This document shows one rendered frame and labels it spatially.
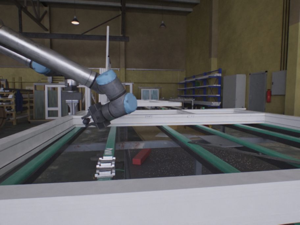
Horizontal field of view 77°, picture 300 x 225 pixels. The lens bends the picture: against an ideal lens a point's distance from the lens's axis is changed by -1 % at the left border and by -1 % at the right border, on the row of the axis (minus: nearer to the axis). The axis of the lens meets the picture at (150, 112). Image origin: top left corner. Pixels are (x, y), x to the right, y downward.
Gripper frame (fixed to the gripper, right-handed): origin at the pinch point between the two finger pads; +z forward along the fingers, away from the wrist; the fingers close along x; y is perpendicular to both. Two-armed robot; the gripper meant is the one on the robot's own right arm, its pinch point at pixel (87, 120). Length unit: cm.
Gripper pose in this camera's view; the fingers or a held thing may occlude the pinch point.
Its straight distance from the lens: 112.2
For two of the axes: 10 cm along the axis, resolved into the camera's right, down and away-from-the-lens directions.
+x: -4.1, -9.0, -1.3
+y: 4.4, -3.2, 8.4
